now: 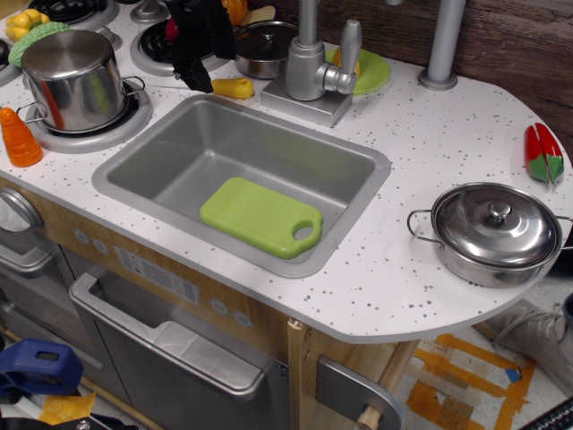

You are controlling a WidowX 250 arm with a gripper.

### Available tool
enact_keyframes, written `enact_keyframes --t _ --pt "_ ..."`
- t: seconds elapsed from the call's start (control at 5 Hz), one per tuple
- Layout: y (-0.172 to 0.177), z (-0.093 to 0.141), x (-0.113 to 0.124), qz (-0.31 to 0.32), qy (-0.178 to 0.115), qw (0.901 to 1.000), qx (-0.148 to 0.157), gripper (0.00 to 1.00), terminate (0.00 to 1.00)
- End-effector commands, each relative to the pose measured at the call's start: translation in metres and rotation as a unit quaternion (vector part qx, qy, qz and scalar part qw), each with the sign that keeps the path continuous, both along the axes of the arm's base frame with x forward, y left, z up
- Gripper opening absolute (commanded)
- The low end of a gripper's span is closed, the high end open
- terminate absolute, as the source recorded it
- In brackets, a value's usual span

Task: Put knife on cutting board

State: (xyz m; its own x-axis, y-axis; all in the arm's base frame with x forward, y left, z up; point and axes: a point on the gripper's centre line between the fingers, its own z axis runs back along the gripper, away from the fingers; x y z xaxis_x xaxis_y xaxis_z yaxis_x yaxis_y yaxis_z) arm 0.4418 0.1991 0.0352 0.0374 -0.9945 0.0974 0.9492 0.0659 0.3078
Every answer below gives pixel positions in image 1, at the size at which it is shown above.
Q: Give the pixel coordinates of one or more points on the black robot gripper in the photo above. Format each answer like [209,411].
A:
[204,27]

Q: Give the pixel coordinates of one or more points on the yellow handled toy knife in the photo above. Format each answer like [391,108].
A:
[235,88]

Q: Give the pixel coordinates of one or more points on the green plastic cutting board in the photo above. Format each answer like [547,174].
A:
[262,217]

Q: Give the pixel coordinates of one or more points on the grey rear stove burner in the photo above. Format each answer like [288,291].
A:
[152,52]

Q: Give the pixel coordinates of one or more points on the grey stove burner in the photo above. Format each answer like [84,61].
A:
[129,123]
[152,52]

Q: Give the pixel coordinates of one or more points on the grey front stove burner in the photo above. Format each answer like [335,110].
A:
[129,123]

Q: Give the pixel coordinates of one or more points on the small lidded steel pot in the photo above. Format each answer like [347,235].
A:
[262,48]

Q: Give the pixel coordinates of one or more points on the orange toy vegetable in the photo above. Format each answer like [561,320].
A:
[236,10]

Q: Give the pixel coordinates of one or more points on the grey toy sink basin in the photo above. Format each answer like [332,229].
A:
[170,170]

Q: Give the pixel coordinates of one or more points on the tall steel pot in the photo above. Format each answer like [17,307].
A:
[75,80]

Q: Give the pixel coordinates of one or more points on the silver toy faucet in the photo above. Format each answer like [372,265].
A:
[313,88]

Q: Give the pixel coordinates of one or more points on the grey top left burner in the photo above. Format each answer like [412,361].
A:
[78,14]

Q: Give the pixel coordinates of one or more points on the green toy lettuce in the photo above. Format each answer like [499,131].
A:
[34,35]

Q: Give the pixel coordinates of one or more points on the green plastic plate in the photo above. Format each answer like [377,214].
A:
[374,73]

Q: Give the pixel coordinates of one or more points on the yellow toy bell pepper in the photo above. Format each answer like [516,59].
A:
[22,23]

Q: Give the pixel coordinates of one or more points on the orange toy carrot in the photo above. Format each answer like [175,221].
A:
[22,148]

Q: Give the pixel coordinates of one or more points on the grey vertical pole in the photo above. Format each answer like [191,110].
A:
[439,75]

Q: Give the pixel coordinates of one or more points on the grey oven door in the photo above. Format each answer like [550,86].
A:
[36,276]

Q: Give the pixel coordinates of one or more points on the grey dishwasher door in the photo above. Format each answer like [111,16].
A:
[177,370]

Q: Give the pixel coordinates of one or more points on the blue clamp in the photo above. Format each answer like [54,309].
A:
[40,367]

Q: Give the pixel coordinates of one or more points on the steel pan with lid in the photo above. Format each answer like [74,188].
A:
[494,235]

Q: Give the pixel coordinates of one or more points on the red green toy pepper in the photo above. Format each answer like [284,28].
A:
[542,154]

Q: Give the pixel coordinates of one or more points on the grey sneaker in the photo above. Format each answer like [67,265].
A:
[543,336]

